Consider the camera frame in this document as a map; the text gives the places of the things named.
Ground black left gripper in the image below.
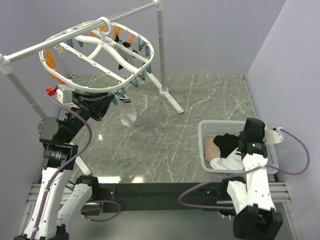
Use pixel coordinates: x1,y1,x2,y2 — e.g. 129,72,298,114
63,90,115,143

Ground teal clothespin being pinched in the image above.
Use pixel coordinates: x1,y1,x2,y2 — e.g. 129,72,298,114
112,90,127,98

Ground white sock black cuff stripes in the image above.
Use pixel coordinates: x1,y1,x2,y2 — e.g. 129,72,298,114
115,95,137,127

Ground white round clip hanger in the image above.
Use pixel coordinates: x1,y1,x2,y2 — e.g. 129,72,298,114
38,16,156,93

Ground black and white striped sock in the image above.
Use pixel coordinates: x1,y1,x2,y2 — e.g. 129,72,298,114
114,36,135,65

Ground orange clothespin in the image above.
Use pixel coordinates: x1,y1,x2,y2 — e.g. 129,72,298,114
126,29,135,46
45,49,56,69
113,24,122,38

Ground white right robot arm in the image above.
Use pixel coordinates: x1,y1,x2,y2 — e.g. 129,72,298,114
219,117,283,240

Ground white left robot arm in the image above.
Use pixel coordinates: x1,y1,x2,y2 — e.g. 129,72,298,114
15,87,114,240

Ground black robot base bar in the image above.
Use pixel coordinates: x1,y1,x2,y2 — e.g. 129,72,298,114
79,182,241,217

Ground teal clothespin front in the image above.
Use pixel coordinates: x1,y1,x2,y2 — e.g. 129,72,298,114
130,78,139,88

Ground clear clothespin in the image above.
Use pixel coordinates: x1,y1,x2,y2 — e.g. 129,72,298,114
54,46,64,58

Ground white metal drying rack stand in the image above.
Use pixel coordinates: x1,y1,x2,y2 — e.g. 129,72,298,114
0,0,185,176

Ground teal clothespin left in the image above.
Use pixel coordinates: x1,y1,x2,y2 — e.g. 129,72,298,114
138,36,146,52

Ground white plastic laundry basket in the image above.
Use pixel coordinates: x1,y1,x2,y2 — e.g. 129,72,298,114
198,120,279,175

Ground beige cloth in basket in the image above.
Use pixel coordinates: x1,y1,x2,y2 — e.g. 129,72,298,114
204,135,221,162

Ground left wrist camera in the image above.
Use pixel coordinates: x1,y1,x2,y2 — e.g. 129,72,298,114
46,84,74,107

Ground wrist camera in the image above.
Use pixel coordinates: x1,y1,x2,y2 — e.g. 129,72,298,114
263,128,284,145
46,84,74,107

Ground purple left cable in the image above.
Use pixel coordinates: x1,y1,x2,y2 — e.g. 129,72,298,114
29,94,122,240

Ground purple cable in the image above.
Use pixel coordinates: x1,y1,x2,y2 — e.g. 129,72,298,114
29,94,122,240
177,127,311,210

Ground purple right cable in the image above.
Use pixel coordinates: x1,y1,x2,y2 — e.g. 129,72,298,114
177,127,311,210

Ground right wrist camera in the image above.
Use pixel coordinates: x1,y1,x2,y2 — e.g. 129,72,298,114
263,128,284,145

